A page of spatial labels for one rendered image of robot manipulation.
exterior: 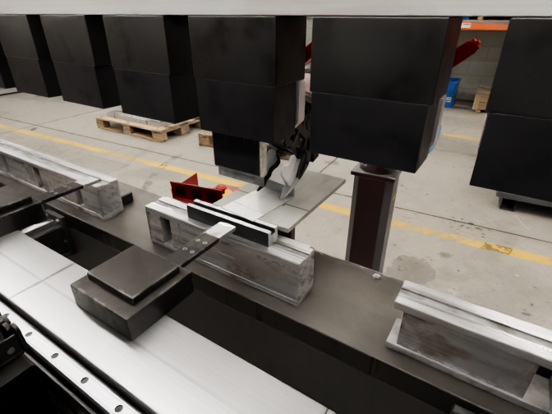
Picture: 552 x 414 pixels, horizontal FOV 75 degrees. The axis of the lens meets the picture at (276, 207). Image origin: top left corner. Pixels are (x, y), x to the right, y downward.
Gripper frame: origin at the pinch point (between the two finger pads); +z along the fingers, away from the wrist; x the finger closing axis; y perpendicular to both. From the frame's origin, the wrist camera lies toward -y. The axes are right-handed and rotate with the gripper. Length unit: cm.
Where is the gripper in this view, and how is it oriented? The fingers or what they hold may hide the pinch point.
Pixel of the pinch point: (272, 190)
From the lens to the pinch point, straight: 76.4
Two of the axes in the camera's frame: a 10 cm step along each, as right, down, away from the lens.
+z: -4.1, 9.1, -0.8
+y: -4.8, -2.8, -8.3
